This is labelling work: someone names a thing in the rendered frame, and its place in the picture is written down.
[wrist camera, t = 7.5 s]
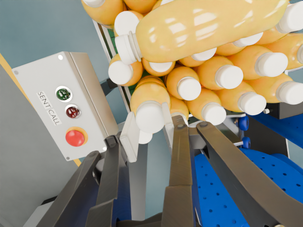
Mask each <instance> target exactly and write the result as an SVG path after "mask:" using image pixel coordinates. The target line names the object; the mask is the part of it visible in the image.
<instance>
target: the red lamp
mask: <svg viewBox="0 0 303 227"><path fill-rule="evenodd" d="M78 114H79V111H78V109H77V108H75V107H73V106H71V107H68V108H67V109H66V115H67V116H68V117H69V118H76V117H77V116H78Z"/></svg>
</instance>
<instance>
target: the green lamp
mask: <svg viewBox="0 0 303 227"><path fill-rule="evenodd" d="M56 97H57V98H58V99H59V100H61V101H65V100H68V99H69V98H70V93H69V92H68V90H66V89H64V88H60V89H58V90H57V92H56Z"/></svg>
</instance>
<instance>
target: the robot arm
mask: <svg viewBox="0 0 303 227"><path fill-rule="evenodd" d="M162 110H163V116H164V122H165V128H166V131H167V135H168V138H169V141H170V145H171V148H172V155H171V165H170V179H169V186H166V188H165V195H164V203H163V212H161V213H158V214H156V215H153V216H151V217H149V218H147V219H145V220H143V221H135V220H132V213H131V198H130V182H129V164H128V161H127V158H128V160H129V162H131V163H132V162H135V161H136V160H137V154H138V143H139V135H140V129H139V128H138V126H137V124H136V117H135V114H134V112H133V111H132V112H129V114H128V116H127V119H126V121H125V124H124V127H123V130H122V131H120V132H118V133H117V134H116V135H110V136H108V137H106V138H105V139H104V143H105V145H106V147H107V148H106V151H104V152H102V153H100V152H99V151H98V150H95V151H92V152H90V153H89V154H88V155H87V156H86V157H85V159H84V160H83V161H82V163H81V164H80V165H79V167H78V168H77V170H76V171H75V173H74V174H73V175H72V177H71V178H70V179H69V181H68V182H67V184H66V185H65V186H64V188H63V189H62V191H61V192H60V193H59V195H58V196H57V198H56V199H55V201H54V202H53V203H52V205H51V206H50V208H49V209H48V210H47V212H46V213H45V214H44V216H43V217H42V219H41V220H40V221H39V223H38V224H37V226H36V227H203V224H202V217H201V210H200V202H199V194H198V186H197V176H196V168H195V160H194V155H195V154H194V150H193V149H201V150H202V152H203V154H204V155H205V157H206V159H207V160H208V162H209V163H210V165H211V166H212V168H213V169H214V171H215V172H216V174H217V176H218V177H219V179H220V180H221V182H222V184H223V185H224V187H225V188H226V190H227V191H228V193H229V195H230V196H231V198H232V199H233V201H234V202H235V204H236V205H237V207H238V209H239V210H240V212H241V214H242V215H243V216H244V218H245V220H246V221H247V223H248V224H249V226H250V227H303V203H301V202H299V201H298V200H296V199H294V198H293V197H291V196H289V195H288V194H286V193H285V192H284V191H283V190H282V189H281V188H280V187H279V186H278V185H277V184H275V183H274V182H273V181H272V180H271V179H270V178H269V177H268V176H267V175H266V174H265V173H264V172H263V171H262V170H261V169H260V168H259V167H258V166H257V165H256V164H255V163H254V162H252V161H251V160H250V159H249V158H248V157H247V156H246V155H245V154H244V153H243V152H242V151H241V150H240V149H239V148H237V147H236V146H235V145H234V144H233V143H232V142H231V141H230V140H229V139H228V138H227V137H226V136H225V135H224V134H223V133H221V132H220V131H219V130H218V129H217V128H216V127H215V126H214V125H213V124H212V123H211V122H208V121H203V122H200V123H198V124H197V125H196V127H188V126H187V124H186V123H185V121H184V119H183V117H182V116H181V115H176V116H173V117H171V115H170V111H169V107H168V104H167V102H163V103H162ZM93 173H94V176H93Z"/></svg>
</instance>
